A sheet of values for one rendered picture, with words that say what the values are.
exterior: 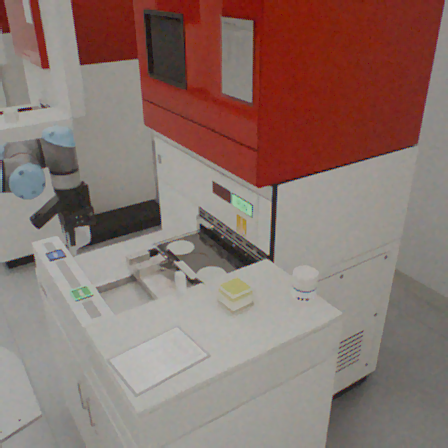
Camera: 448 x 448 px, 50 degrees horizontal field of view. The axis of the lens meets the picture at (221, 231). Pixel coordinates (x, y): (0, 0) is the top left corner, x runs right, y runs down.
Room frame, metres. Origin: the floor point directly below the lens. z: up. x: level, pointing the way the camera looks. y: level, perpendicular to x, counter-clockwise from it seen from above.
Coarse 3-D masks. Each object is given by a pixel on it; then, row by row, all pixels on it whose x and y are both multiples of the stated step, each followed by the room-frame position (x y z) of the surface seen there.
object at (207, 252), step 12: (192, 240) 1.59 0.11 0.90; (204, 240) 1.59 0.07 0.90; (216, 240) 1.59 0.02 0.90; (192, 252) 1.50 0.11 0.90; (204, 252) 1.50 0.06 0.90; (216, 252) 1.50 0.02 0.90; (228, 252) 1.50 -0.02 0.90; (192, 264) 1.42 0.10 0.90; (204, 264) 1.42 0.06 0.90; (216, 264) 1.42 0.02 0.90; (228, 264) 1.42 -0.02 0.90; (240, 264) 1.42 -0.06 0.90; (252, 264) 1.42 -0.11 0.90
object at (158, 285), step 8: (136, 264) 1.46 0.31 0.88; (152, 272) 1.40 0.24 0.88; (160, 272) 1.40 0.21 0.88; (144, 280) 1.35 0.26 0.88; (152, 280) 1.35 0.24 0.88; (160, 280) 1.35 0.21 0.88; (168, 280) 1.35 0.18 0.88; (152, 288) 1.31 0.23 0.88; (160, 288) 1.31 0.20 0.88; (168, 288) 1.31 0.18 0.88; (152, 296) 1.30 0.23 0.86; (160, 296) 1.26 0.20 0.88
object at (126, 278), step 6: (162, 264) 1.50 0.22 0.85; (168, 264) 1.51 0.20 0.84; (162, 270) 1.50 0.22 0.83; (120, 276) 1.42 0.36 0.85; (126, 276) 1.42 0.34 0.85; (132, 276) 1.43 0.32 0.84; (102, 282) 1.39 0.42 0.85; (108, 282) 1.39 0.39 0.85; (114, 282) 1.40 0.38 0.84; (120, 282) 1.41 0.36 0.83; (126, 282) 1.42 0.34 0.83; (96, 288) 1.36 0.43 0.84; (102, 288) 1.37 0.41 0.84; (108, 288) 1.38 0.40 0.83
